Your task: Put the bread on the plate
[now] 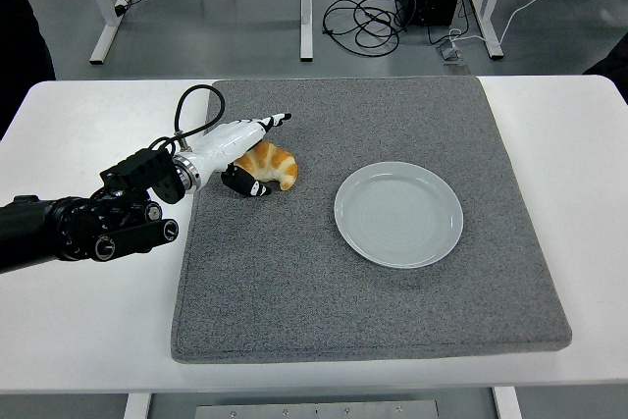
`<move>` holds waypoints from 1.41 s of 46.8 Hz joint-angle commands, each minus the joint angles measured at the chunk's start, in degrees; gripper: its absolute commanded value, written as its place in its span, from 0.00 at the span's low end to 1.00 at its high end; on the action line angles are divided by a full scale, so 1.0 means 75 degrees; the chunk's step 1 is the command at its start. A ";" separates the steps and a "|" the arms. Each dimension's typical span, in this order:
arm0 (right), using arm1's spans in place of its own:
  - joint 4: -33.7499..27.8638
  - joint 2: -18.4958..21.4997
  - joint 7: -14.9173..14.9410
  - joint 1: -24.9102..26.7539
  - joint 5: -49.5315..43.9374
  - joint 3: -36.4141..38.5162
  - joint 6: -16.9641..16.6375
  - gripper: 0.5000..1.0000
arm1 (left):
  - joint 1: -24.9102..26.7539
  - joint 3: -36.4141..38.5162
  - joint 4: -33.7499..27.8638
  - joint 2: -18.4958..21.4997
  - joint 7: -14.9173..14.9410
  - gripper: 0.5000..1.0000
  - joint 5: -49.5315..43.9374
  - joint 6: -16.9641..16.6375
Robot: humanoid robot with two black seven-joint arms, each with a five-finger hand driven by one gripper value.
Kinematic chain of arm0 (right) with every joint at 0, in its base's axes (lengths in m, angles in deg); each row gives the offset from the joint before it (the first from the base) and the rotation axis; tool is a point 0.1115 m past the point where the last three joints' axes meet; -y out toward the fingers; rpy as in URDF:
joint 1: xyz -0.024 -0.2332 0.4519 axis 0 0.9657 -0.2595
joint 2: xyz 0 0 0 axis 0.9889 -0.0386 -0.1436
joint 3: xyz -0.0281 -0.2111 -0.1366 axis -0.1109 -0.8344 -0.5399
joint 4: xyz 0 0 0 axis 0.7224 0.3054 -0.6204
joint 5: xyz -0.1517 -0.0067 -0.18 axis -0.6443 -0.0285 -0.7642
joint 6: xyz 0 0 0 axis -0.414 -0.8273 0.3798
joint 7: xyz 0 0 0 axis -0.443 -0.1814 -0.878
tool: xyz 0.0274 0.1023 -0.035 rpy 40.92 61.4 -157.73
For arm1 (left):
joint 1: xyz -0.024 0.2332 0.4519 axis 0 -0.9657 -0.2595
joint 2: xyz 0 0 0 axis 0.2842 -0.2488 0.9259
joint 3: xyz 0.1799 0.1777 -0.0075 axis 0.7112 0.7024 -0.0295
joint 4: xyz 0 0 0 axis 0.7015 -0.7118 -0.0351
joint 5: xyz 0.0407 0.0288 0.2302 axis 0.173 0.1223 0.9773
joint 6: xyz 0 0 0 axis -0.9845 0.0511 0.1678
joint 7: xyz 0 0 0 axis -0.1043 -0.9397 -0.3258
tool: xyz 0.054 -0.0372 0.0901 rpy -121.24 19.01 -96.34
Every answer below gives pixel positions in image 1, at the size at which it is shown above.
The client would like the grey metal plate with screws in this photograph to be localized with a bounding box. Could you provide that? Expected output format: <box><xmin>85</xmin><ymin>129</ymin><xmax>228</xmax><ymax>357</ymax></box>
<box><xmin>194</xmin><ymin>399</ymin><xmax>440</xmax><ymax>419</ymax></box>

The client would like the grey fabric mat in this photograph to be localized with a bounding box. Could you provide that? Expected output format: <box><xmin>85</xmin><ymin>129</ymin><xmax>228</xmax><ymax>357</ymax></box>
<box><xmin>170</xmin><ymin>76</ymin><xmax>573</xmax><ymax>365</ymax></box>

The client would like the person's leg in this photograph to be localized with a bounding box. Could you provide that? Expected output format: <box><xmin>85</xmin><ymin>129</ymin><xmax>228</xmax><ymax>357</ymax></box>
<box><xmin>582</xmin><ymin>38</ymin><xmax>628</xmax><ymax>78</ymax></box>

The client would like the grey floor socket box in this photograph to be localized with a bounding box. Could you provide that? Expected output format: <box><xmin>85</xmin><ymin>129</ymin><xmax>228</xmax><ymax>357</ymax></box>
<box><xmin>436</xmin><ymin>41</ymin><xmax>466</xmax><ymax>66</ymax></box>

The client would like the person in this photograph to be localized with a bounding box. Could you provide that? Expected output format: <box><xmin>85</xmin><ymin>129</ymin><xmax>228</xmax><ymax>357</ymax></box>
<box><xmin>0</xmin><ymin>0</ymin><xmax>57</xmax><ymax>111</ymax></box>

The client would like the golden croissant bread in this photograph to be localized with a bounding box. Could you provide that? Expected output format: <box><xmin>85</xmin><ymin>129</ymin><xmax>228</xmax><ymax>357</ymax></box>
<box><xmin>234</xmin><ymin>140</ymin><xmax>299</xmax><ymax>192</ymax></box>

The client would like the tangled black floor cable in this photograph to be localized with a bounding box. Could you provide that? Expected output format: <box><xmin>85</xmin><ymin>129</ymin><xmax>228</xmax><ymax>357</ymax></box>
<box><xmin>322</xmin><ymin>0</ymin><xmax>411</xmax><ymax>56</ymax></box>

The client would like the pale grey round plate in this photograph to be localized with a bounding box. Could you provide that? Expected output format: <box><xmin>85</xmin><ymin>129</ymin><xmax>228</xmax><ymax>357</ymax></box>
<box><xmin>334</xmin><ymin>161</ymin><xmax>465</xmax><ymax>271</ymax></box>

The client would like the white table leg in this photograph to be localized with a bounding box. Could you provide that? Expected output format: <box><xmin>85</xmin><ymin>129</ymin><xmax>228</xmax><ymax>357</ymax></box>
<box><xmin>122</xmin><ymin>392</ymin><xmax>152</xmax><ymax>419</ymax></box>
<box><xmin>492</xmin><ymin>386</ymin><xmax>523</xmax><ymax>419</ymax></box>

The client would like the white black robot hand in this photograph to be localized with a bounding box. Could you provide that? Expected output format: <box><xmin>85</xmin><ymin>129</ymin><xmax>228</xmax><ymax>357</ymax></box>
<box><xmin>187</xmin><ymin>112</ymin><xmax>294</xmax><ymax>200</ymax></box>

